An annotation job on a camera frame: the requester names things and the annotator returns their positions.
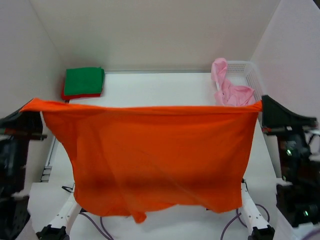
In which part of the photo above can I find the pink t shirt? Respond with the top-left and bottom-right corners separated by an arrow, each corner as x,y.
211,58 -> 256,107

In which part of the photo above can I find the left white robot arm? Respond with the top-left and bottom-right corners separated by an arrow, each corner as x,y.
0,109 -> 82,240

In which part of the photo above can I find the folded green t shirt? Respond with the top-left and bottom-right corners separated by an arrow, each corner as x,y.
63,67 -> 105,96

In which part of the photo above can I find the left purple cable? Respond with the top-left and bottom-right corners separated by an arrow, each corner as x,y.
79,212 -> 116,240

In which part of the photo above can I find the folded red t shirt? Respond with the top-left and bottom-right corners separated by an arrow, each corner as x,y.
60,83 -> 103,101

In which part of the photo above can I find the white plastic basket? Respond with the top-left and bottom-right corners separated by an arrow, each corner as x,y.
225,60 -> 264,102

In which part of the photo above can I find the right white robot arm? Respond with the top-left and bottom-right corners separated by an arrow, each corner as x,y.
237,95 -> 320,240

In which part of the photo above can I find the orange t shirt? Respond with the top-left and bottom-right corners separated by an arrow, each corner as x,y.
22,98 -> 263,224

